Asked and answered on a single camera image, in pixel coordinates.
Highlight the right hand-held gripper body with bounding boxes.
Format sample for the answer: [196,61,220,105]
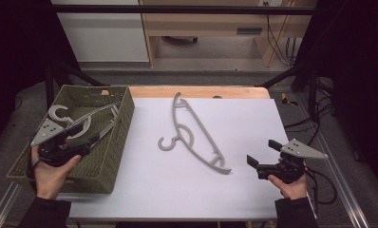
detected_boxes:
[255,138,330,184]

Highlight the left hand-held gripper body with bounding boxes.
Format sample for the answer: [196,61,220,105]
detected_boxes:
[30,118,92,168]

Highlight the grey plastic hanger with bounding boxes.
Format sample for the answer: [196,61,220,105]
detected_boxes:
[157,91,233,176]
[47,104,121,131]
[66,107,120,148]

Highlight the green woven basket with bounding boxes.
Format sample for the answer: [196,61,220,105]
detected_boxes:
[6,84,136,195]

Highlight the person's right hand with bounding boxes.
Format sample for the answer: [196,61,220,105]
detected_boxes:
[267,174,309,200]

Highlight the person's left hand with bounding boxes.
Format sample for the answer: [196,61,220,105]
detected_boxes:
[31,145,83,200]

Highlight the yellow and black tool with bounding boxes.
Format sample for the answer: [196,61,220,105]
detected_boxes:
[280,92,299,107]

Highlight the white table mat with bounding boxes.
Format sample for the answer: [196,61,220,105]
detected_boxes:
[66,97,290,221]

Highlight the black curtain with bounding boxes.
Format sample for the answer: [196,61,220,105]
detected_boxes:
[0,0,81,152]
[292,0,378,196]

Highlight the wooden table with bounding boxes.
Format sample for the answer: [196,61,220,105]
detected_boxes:
[128,85,271,100]

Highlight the white cabinet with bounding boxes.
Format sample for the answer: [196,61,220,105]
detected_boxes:
[50,0,150,63]

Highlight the light wooden desk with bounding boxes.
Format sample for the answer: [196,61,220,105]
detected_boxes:
[139,0,318,68]

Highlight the black floor cables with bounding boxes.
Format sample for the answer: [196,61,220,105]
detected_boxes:
[284,79,336,146]

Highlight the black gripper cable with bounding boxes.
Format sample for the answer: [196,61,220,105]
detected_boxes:
[303,166,339,205]
[26,146,41,191]

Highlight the black frame strut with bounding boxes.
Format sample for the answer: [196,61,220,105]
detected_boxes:
[44,58,109,109]
[258,60,320,123]

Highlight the aluminium rail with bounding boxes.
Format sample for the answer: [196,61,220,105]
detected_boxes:
[294,94,371,228]
[0,182,23,228]

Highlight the black hanging cables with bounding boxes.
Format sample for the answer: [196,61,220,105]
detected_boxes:
[263,1,298,67]

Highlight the black horizontal frame bar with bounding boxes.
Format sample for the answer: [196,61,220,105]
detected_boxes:
[50,4,316,16]

